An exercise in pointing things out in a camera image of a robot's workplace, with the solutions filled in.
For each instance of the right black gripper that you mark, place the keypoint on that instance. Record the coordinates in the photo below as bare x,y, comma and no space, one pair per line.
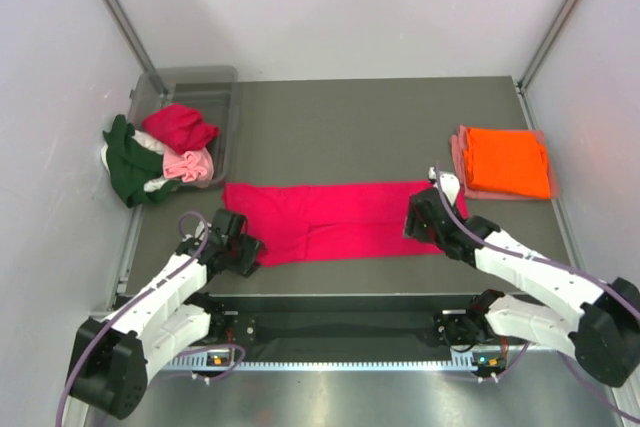
413,226

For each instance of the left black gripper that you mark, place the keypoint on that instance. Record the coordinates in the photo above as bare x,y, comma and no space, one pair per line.
251,248

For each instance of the magenta t shirt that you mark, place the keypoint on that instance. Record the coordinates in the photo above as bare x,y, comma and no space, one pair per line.
310,223

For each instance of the red t shirt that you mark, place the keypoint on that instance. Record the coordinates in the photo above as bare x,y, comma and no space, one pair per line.
180,128

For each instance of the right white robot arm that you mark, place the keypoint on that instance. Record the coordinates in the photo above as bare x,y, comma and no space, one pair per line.
585,318

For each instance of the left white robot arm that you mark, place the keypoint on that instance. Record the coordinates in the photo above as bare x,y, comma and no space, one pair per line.
115,359

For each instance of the light pink t shirt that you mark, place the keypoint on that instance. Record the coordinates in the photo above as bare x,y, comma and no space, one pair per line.
188,167

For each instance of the dark green t shirt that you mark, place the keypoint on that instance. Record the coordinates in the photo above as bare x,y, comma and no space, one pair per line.
131,166

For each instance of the white t shirt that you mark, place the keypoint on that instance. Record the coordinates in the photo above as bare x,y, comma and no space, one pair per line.
148,142

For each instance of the grey plastic bin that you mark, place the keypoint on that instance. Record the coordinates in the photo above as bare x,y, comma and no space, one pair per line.
211,90

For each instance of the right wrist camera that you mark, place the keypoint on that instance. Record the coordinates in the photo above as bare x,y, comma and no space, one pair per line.
446,182

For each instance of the slotted grey cable duct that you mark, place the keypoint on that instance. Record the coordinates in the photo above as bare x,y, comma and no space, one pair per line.
218,361

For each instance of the right aluminium frame post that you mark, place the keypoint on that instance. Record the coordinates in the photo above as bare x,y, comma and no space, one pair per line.
558,24

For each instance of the aluminium frame post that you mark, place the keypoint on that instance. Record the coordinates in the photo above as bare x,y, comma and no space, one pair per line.
130,35
558,24

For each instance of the left aluminium frame post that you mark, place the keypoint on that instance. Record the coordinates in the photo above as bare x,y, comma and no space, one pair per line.
130,35

